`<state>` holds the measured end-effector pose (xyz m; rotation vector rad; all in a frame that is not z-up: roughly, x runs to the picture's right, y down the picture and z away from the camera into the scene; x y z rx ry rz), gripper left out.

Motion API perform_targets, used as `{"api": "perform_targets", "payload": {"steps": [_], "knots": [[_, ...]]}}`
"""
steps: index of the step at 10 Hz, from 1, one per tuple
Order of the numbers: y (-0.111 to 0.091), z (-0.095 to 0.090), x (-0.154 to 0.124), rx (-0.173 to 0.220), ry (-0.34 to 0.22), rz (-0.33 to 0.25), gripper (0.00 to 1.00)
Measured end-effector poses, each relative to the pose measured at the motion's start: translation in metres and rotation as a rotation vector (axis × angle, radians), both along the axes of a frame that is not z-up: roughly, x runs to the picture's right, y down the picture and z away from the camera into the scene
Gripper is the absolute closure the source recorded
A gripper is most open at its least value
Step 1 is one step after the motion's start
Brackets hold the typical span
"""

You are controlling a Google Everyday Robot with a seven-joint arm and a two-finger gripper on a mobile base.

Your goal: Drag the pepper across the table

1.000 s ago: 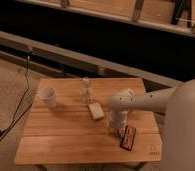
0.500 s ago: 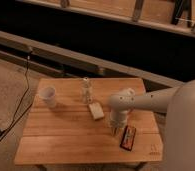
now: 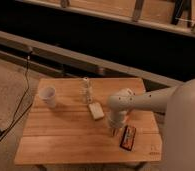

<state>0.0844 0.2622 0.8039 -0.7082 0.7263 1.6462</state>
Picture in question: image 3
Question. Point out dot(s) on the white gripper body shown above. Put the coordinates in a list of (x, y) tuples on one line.
[(116, 120)]

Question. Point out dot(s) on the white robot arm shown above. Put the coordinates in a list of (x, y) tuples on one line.
[(178, 104)]

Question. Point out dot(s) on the white sponge block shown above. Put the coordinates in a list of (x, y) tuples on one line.
[(96, 111)]

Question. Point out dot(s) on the black snack packet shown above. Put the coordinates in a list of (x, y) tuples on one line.
[(128, 136)]

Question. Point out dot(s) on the clear plastic bottle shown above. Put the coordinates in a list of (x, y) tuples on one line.
[(86, 90)]

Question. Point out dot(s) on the wooden table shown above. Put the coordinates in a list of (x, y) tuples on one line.
[(67, 134)]

